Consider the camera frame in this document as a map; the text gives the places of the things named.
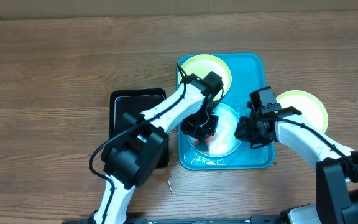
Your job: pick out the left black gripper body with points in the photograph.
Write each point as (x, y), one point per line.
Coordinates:
(201, 123)

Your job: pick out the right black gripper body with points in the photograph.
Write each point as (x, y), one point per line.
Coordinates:
(251, 132)

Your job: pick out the green and orange sponge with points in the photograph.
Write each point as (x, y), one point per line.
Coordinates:
(209, 141)

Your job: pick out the light blue plate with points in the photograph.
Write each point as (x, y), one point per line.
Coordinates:
(225, 143)

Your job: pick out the yellow plate tray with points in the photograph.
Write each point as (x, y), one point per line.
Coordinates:
(310, 106)
(202, 64)

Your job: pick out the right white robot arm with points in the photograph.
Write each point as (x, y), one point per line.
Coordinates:
(335, 165)

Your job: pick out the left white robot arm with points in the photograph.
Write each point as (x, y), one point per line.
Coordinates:
(133, 152)

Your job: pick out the teal plastic serving tray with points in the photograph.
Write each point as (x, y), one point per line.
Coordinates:
(247, 75)

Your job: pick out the black water tray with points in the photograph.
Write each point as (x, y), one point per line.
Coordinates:
(133, 102)

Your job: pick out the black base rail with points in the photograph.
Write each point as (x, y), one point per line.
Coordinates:
(256, 219)

